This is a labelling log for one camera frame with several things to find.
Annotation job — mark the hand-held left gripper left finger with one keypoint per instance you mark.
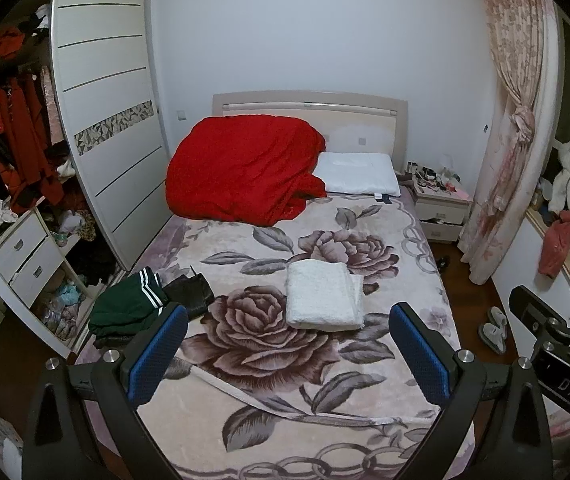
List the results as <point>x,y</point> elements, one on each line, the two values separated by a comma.
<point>160,355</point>

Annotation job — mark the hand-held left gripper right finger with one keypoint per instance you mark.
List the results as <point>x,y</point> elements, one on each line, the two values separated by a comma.
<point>422,355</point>

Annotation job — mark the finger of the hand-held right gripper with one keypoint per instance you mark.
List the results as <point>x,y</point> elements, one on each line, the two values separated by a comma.
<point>530,307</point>

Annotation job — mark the white towel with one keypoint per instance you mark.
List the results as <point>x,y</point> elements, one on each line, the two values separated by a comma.
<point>322,295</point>

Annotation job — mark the pile of pale clothes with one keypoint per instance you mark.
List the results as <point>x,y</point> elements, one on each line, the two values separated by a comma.
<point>65,305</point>

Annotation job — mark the dark clothes pile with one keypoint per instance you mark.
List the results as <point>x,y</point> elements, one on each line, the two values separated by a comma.
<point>92,265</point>

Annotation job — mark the hanging red clothes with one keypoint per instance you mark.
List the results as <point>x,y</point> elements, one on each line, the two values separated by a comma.
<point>20,130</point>

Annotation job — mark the white slipper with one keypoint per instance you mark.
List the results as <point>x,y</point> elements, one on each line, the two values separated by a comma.
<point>498,321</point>
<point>491,336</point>

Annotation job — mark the pink red garment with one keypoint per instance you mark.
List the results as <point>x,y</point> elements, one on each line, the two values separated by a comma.
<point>557,245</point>

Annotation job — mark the green white-striped pants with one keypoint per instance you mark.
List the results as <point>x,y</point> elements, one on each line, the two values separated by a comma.
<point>120,305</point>

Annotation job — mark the black garment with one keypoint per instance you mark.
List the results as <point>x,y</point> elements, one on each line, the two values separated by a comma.
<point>190,292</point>

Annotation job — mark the black shoe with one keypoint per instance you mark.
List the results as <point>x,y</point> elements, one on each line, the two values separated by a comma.
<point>442,261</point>

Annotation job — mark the floral plush blanket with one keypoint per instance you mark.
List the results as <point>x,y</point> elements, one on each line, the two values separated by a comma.
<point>245,425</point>

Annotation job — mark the white nightstand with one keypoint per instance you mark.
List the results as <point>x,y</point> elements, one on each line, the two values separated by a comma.
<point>440,210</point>

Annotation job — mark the white wardrobe drawer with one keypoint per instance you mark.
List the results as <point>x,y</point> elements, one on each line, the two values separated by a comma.
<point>37,272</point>
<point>17,242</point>

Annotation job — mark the clutter of small nightstand things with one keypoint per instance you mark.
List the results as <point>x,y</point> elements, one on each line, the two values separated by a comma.
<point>435,177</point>

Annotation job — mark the white pillow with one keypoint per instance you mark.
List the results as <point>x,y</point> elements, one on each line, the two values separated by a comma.
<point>357,172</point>

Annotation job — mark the red quilt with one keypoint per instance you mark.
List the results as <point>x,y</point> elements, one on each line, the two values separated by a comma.
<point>245,170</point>

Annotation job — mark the pink floral curtain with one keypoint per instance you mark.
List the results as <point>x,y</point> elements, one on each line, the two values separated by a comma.
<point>510,60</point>

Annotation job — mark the white wardrobe sliding door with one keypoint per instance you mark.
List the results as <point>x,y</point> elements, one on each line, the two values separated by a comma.
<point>110,110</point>

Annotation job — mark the beige bed headboard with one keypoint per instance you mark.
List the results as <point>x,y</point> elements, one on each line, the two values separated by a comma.
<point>355,110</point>

